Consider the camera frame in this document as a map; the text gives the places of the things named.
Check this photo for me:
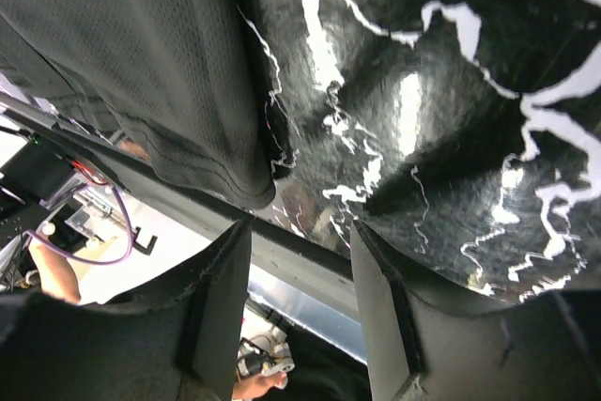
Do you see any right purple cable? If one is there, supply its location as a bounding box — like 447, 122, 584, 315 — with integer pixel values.
25, 184, 137, 267

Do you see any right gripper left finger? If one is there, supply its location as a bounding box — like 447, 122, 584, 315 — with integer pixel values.
1, 221, 252, 400

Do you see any operator forearm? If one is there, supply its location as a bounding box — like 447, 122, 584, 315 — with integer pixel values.
29, 239, 81, 305

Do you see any operator bare hand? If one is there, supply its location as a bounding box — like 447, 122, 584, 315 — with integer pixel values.
232, 372, 287, 400

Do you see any black t-shirt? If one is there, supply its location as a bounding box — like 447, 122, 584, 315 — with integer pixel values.
1, 0, 275, 209

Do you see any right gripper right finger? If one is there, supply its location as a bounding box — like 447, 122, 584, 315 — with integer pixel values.
350, 222, 600, 400

